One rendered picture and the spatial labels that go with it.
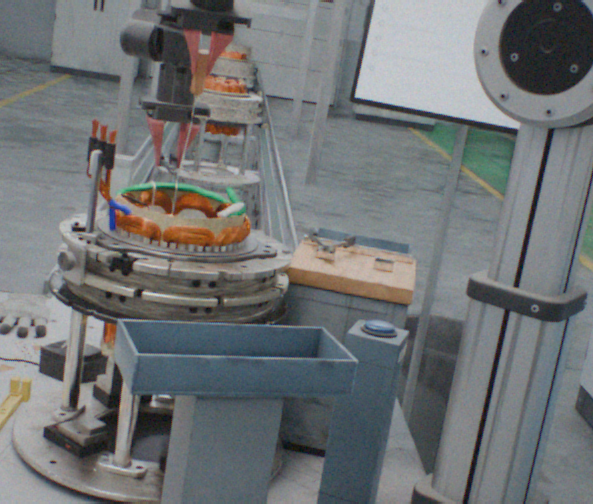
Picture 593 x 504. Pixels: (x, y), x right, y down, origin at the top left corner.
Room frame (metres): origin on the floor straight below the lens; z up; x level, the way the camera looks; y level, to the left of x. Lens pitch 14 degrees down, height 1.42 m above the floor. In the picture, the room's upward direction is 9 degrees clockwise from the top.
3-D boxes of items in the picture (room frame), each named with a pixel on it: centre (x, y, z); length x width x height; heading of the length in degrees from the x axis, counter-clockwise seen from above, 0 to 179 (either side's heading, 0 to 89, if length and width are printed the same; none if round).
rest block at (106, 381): (1.42, 0.24, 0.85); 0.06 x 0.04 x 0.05; 132
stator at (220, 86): (3.61, 0.37, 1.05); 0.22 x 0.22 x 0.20
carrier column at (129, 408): (1.20, 0.18, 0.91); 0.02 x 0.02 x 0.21
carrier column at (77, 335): (1.35, 0.29, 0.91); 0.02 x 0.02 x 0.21
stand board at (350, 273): (1.48, -0.09, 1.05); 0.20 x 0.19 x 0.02; 174
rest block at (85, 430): (1.25, 0.25, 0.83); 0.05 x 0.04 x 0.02; 54
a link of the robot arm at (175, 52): (1.49, 0.22, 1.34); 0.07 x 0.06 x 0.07; 58
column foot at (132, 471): (1.20, 0.18, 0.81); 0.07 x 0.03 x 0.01; 82
